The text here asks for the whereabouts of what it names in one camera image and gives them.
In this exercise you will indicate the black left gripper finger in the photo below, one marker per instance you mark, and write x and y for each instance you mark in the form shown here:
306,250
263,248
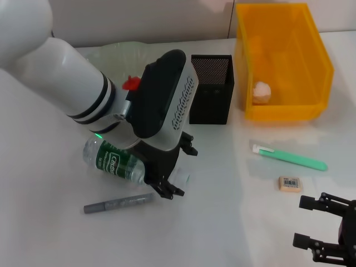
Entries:
189,144
169,190

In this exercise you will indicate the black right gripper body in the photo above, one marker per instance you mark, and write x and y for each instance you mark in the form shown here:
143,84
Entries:
349,231

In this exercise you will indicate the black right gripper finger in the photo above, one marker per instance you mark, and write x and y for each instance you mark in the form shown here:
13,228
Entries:
322,203
320,247

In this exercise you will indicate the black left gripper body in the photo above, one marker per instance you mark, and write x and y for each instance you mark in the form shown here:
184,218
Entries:
164,164

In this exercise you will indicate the beige eraser with barcode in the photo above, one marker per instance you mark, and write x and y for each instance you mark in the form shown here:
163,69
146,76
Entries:
290,184

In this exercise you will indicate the clear green-label water bottle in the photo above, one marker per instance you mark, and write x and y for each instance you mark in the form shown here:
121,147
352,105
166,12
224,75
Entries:
114,161

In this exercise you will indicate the green pen with white tip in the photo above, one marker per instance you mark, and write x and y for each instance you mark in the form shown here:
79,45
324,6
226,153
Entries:
292,160

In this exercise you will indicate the red-orange fruit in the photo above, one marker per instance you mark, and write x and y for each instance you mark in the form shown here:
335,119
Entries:
132,83

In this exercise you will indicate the white paper ball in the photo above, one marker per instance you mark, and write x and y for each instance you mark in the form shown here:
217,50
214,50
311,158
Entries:
261,93

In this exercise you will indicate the grey marker pen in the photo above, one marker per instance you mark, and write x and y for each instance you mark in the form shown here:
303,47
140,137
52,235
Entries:
119,203

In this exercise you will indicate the black mesh pen holder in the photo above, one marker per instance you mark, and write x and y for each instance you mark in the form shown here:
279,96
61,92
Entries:
214,89

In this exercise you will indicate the green glass fruit plate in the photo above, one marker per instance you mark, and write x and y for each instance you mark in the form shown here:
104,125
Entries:
128,55

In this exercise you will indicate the yellow plastic bin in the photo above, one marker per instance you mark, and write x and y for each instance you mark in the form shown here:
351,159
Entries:
281,41

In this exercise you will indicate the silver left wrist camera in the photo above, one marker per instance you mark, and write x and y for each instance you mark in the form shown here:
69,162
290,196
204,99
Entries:
164,94

